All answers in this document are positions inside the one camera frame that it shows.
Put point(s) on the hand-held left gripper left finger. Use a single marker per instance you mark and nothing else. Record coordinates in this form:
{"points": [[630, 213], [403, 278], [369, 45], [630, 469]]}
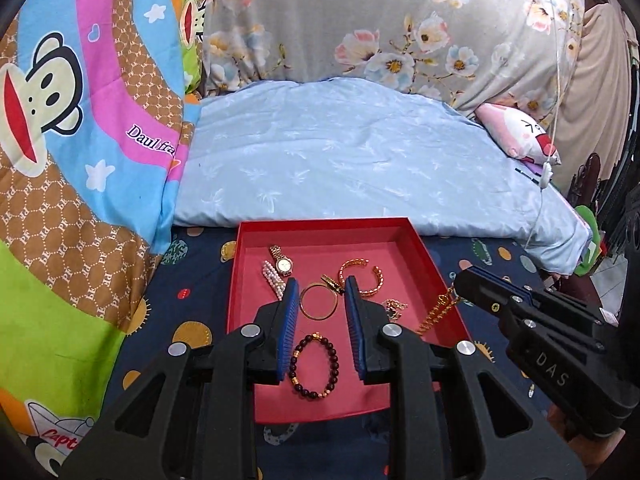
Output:
{"points": [[287, 330]]}

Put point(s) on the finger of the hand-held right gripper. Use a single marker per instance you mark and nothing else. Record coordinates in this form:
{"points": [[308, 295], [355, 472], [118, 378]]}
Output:
{"points": [[475, 292], [487, 274]]}

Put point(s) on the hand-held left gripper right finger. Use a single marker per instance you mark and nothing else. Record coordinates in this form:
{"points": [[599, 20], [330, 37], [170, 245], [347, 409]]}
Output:
{"points": [[354, 330]]}

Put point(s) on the thin gold bangle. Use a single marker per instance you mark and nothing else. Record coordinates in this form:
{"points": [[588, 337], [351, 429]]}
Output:
{"points": [[318, 317]]}

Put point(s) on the gold wristwatch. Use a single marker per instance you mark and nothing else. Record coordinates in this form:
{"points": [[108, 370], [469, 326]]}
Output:
{"points": [[282, 262]]}

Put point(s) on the red cardboard box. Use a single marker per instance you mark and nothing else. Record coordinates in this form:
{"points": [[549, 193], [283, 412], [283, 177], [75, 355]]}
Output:
{"points": [[320, 240]]}

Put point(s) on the navy planet print sheet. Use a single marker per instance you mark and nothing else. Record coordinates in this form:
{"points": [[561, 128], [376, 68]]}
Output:
{"points": [[190, 310]]}

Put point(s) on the green cloth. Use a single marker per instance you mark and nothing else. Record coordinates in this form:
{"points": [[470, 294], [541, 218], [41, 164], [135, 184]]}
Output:
{"points": [[587, 225]]}

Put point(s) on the pink cartoon pillow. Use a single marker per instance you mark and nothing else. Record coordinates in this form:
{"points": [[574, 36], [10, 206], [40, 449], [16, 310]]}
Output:
{"points": [[515, 130]]}

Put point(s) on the dark metal furniture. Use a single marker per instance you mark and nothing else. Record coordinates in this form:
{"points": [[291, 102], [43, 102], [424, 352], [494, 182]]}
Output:
{"points": [[620, 210]]}

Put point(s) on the light blue quilt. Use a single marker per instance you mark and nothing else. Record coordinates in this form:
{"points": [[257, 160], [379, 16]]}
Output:
{"points": [[350, 160]]}

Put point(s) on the beige curtain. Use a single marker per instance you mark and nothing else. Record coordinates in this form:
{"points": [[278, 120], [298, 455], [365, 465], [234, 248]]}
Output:
{"points": [[600, 85]]}

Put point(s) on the cartoon monkey blanket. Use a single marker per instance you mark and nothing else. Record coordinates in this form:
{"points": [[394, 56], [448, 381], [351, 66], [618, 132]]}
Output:
{"points": [[75, 160]]}

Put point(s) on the grey floral cloth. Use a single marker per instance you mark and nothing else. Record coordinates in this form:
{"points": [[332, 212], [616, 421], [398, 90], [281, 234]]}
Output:
{"points": [[350, 10]]}

